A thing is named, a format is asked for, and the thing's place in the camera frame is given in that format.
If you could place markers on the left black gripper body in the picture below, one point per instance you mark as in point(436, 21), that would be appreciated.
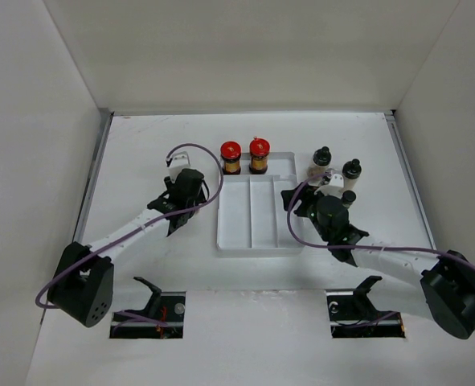
point(169, 183)

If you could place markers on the black-capped beige bottle right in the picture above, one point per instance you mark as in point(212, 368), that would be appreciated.
point(351, 172)

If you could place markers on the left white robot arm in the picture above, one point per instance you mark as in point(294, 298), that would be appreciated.
point(83, 283)

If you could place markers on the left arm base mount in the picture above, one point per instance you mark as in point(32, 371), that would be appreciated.
point(149, 313)

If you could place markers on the red-capped amber sauce jar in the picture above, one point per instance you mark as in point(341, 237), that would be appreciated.
point(230, 153)

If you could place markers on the black-capped beige bottle rear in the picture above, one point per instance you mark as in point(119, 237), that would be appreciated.
point(320, 161)

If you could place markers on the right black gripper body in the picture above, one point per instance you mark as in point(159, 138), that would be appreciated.
point(313, 215)

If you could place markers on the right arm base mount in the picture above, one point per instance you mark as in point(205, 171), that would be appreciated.
point(353, 316)

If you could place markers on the small black-capped pepper jar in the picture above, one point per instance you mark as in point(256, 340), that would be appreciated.
point(348, 198)

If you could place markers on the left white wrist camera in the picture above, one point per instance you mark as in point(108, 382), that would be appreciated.
point(176, 163)

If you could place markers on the white compartment organizer tray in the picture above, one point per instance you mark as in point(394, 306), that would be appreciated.
point(252, 221)

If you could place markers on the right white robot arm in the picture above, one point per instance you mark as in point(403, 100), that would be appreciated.
point(420, 281)

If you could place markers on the black-capped beige bottle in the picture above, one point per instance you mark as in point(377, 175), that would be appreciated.
point(320, 161)
point(351, 172)

